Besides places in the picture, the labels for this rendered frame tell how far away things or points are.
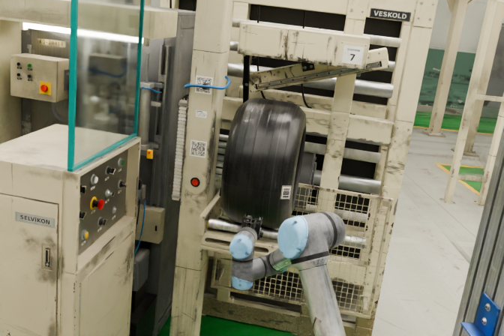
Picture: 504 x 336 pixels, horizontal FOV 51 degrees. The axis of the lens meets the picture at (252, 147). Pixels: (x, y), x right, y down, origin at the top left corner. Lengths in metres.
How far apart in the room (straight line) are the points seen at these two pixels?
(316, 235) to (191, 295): 1.24
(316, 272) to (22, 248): 1.05
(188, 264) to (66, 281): 0.75
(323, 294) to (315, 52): 1.27
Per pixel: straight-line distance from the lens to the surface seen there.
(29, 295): 2.11
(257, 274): 1.89
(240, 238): 1.80
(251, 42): 2.50
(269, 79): 2.64
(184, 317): 2.73
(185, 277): 2.62
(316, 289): 1.54
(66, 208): 1.89
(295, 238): 1.51
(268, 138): 2.13
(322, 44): 2.47
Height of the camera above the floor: 1.87
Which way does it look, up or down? 15 degrees down
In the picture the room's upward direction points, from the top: 7 degrees clockwise
